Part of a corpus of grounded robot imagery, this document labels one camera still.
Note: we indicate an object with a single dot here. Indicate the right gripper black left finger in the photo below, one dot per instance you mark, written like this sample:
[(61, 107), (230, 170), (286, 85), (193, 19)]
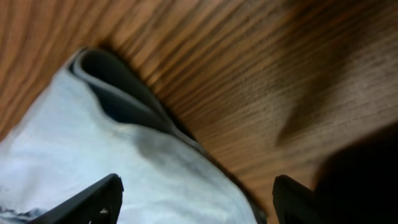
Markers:
[(100, 203)]

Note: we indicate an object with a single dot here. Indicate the light blue printed t-shirt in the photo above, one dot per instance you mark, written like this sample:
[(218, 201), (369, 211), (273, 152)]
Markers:
[(97, 118)]

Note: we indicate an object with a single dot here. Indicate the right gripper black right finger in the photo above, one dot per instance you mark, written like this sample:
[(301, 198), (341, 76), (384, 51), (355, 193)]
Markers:
[(294, 203)]

